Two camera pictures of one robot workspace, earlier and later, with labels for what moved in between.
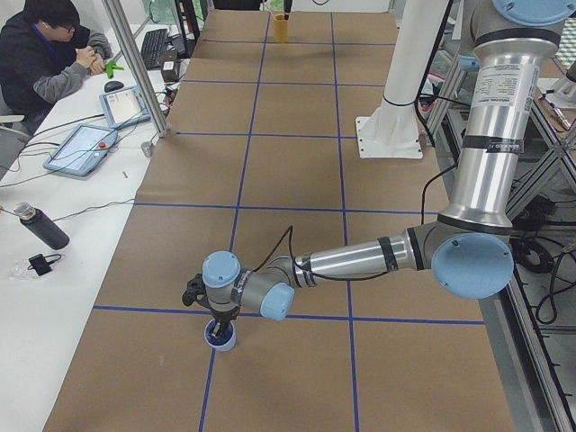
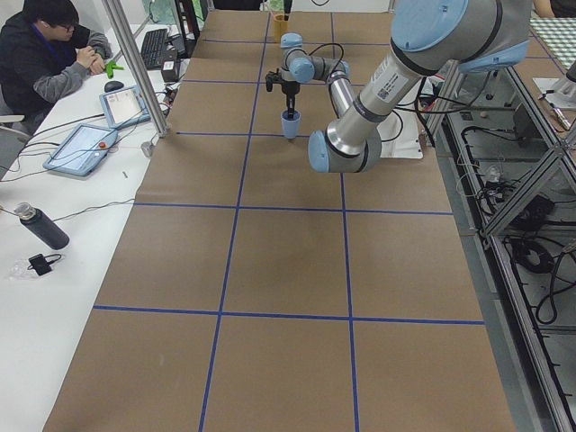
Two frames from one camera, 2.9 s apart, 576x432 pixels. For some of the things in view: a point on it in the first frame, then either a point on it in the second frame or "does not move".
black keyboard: [153, 48] does not move
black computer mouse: [112, 85] does not move
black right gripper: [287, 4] does not move
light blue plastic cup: [226, 343] -> [291, 125]
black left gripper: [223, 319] -> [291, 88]
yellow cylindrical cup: [280, 29] does not move
